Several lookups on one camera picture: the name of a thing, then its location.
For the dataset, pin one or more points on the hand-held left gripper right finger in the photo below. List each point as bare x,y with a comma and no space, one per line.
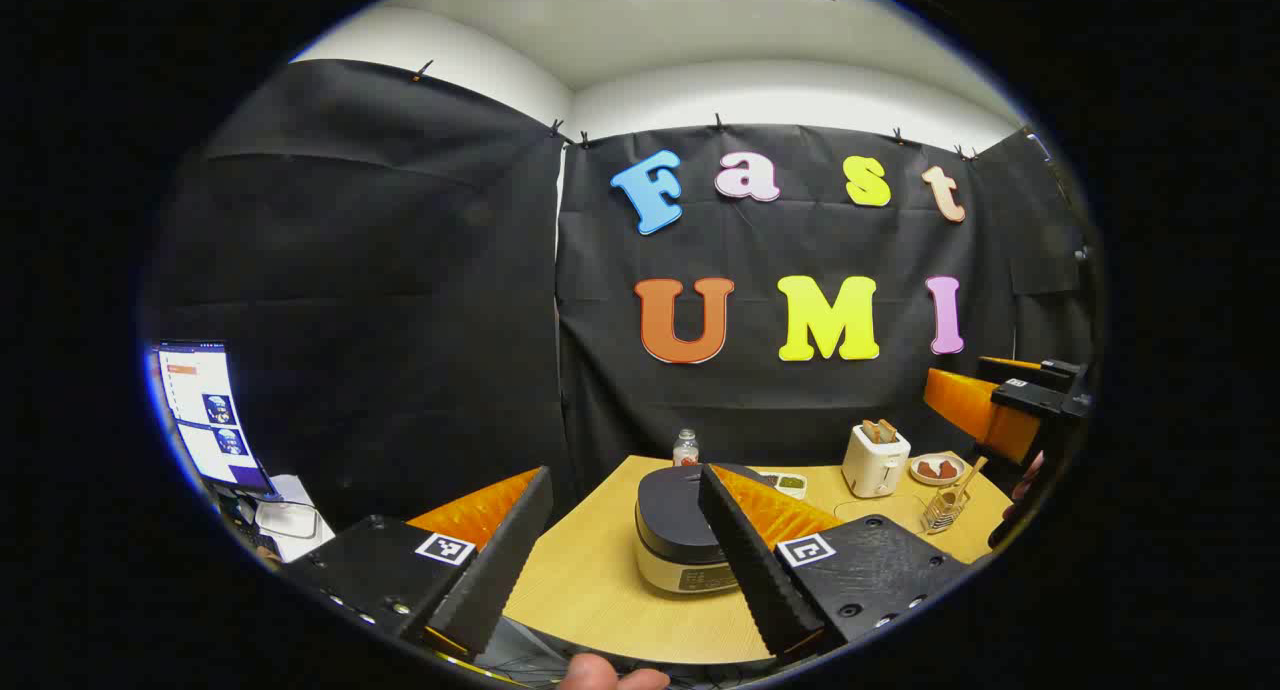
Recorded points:
750,570

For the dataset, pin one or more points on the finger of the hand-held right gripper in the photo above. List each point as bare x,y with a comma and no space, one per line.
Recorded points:
975,410
1010,364

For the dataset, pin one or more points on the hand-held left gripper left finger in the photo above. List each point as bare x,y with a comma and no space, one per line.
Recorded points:
500,560

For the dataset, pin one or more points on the wooden spoon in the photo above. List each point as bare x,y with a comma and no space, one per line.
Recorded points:
968,475

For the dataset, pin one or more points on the beige rice cooker black lid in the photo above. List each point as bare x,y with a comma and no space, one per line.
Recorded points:
670,510

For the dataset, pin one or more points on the white round plate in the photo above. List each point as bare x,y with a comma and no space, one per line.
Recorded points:
935,481

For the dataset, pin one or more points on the white divided bean dish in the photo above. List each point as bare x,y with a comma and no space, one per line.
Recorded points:
790,484

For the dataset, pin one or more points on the white toaster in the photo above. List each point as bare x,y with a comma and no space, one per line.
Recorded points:
872,465

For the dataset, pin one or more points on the small clear bottle red label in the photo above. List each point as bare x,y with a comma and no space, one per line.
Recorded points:
685,452

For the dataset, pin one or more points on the white desktop device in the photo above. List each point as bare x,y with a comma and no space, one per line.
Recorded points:
290,520

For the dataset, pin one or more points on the computer monitor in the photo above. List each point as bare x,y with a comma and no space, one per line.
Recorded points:
210,410

